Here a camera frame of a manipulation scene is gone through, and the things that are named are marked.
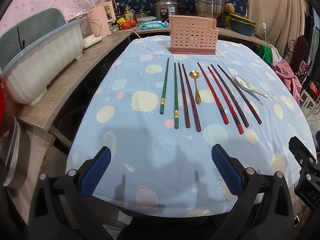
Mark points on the white dish rack bin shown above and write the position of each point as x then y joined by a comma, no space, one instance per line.
35,50

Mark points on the beige curtain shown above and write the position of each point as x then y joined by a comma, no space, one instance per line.
280,21

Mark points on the gold flower spoon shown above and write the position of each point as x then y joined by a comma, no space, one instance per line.
195,75

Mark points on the dark maroon chopstick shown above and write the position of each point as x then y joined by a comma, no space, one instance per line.
184,99
192,101

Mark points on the stainless steel steamer pot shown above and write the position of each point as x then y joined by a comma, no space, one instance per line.
210,8

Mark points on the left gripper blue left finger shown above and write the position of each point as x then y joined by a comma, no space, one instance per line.
92,170

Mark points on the white blender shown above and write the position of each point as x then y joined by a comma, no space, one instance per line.
89,36

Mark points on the pink perforated utensil holder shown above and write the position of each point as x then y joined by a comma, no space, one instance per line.
193,35

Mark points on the red tomato left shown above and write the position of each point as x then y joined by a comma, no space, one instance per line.
125,25

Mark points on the red tomato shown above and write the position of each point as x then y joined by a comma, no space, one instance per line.
125,25
132,23

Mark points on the pink floral cloth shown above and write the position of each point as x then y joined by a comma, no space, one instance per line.
289,79

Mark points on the stacked yellow blue bowls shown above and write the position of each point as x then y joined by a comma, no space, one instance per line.
242,25

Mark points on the clear food container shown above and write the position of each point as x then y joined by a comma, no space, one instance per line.
146,19

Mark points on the blue wet wipes pack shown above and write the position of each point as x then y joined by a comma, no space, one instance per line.
154,25

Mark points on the pink electric kettle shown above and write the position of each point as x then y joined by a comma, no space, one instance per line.
101,16

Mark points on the red tomato right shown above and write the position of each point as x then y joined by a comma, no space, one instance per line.
132,23

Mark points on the green chopstick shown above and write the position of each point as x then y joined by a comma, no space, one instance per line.
176,119
164,88

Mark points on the yellow oil bottle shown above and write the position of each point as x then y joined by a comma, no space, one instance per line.
128,14

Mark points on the small steel pot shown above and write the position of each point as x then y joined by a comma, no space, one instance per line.
141,14

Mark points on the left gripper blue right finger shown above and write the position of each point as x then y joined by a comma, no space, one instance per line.
230,169

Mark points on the silver rice cooker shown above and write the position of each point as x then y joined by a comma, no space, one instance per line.
165,8

